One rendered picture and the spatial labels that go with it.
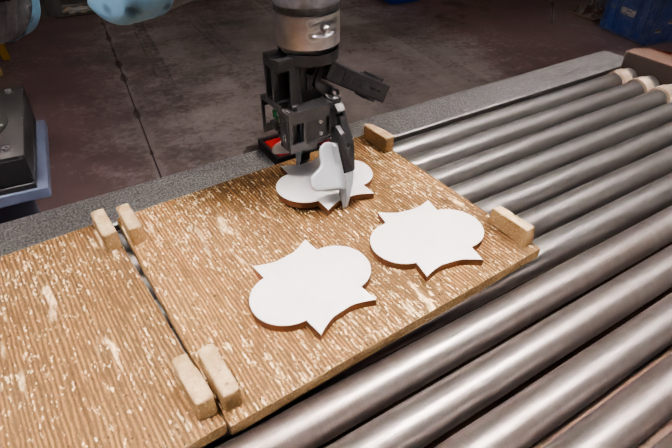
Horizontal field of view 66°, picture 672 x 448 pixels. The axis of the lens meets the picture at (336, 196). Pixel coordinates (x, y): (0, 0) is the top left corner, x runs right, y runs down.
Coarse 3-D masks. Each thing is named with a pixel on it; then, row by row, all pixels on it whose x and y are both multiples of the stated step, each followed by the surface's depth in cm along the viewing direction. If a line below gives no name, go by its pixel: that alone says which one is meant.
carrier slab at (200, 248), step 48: (240, 192) 73; (384, 192) 73; (432, 192) 73; (192, 240) 64; (240, 240) 64; (288, 240) 64; (336, 240) 64; (192, 288) 58; (240, 288) 58; (384, 288) 58; (432, 288) 58; (480, 288) 59; (192, 336) 52; (240, 336) 52; (288, 336) 52; (336, 336) 52; (384, 336) 52; (240, 384) 48; (288, 384) 48
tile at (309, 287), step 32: (288, 256) 60; (320, 256) 60; (352, 256) 60; (256, 288) 56; (288, 288) 56; (320, 288) 56; (352, 288) 56; (256, 320) 54; (288, 320) 53; (320, 320) 53
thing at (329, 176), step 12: (324, 144) 65; (336, 144) 65; (324, 156) 65; (336, 156) 66; (324, 168) 65; (336, 168) 66; (312, 180) 65; (324, 180) 66; (336, 180) 66; (348, 180) 67; (348, 192) 68
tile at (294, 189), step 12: (288, 168) 75; (300, 168) 75; (312, 168) 75; (360, 168) 76; (288, 180) 72; (300, 180) 72; (360, 180) 73; (276, 192) 71; (288, 192) 70; (300, 192) 70; (312, 192) 70; (324, 192) 70; (336, 192) 70; (360, 192) 71; (372, 192) 71; (288, 204) 69; (300, 204) 68; (312, 204) 69; (324, 204) 68; (336, 204) 69
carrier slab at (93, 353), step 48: (48, 240) 64; (96, 240) 64; (0, 288) 58; (48, 288) 58; (96, 288) 58; (144, 288) 58; (0, 336) 52; (48, 336) 52; (96, 336) 52; (144, 336) 52; (0, 384) 48; (48, 384) 48; (96, 384) 48; (144, 384) 48; (0, 432) 44; (48, 432) 44; (96, 432) 44; (144, 432) 44; (192, 432) 44
